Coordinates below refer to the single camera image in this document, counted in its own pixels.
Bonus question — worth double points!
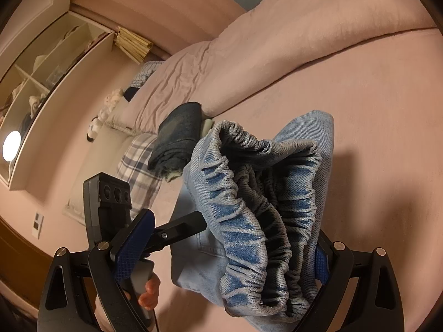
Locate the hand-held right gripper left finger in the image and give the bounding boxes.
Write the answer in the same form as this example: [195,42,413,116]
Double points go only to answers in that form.
[36,209,156,332]

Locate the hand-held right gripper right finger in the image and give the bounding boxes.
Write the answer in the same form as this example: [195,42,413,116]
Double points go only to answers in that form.
[294,230,405,332]

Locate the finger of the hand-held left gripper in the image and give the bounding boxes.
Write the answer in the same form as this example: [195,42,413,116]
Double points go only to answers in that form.
[140,211,207,260]

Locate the light blue denim pants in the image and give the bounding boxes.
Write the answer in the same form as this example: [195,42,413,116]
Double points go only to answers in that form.
[171,110,336,331]

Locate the person's left hand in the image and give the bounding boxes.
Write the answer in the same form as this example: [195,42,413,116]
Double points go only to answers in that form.
[124,273,160,311]

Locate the grey plaid pillow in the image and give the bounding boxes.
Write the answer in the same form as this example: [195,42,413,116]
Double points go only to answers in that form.
[62,133,163,220]

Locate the black and white stuffed toy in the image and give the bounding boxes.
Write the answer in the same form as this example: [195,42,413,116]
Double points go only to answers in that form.
[86,116,104,143]

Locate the pink pillow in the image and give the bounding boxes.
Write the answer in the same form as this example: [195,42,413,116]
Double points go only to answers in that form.
[105,102,142,134]

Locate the dark folded jeans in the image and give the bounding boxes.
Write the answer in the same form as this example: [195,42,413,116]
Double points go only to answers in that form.
[148,102,203,175]

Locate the round lamp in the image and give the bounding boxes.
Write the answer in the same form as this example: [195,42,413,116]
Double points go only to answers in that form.
[2,131,22,162]

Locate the beige stuffed toy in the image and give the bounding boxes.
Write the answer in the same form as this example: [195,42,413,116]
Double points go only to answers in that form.
[28,94,48,119]

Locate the pink bed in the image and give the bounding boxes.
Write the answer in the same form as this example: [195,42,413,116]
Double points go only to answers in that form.
[62,28,443,332]

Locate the blue plaid pillow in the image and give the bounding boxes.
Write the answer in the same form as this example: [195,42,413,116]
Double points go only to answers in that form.
[128,60,163,89]

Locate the white shelf unit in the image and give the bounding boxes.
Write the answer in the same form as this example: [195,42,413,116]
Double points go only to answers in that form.
[0,10,115,191]

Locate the pink curtain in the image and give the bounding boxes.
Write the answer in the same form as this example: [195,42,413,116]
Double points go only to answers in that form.
[69,0,251,61]

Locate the pink duvet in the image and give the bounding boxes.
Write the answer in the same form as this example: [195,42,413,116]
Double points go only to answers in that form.
[133,0,438,135]

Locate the white wall switch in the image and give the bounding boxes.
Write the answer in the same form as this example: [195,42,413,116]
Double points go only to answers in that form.
[32,211,45,238]

